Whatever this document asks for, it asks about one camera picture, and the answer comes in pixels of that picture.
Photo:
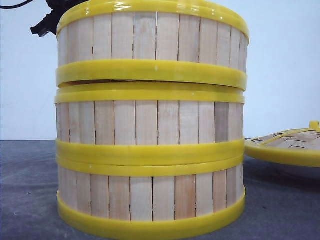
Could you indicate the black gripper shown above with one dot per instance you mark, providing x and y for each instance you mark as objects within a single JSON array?
[{"x": 50, "y": 22}]

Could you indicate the woven bamboo steamer lid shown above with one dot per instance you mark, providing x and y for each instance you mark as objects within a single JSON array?
[{"x": 295, "y": 147}]

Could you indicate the front bamboo steamer basket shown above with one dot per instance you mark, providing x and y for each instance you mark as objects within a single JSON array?
[{"x": 202, "y": 198}]

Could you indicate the white plate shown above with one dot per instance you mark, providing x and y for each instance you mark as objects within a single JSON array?
[{"x": 303, "y": 173}]

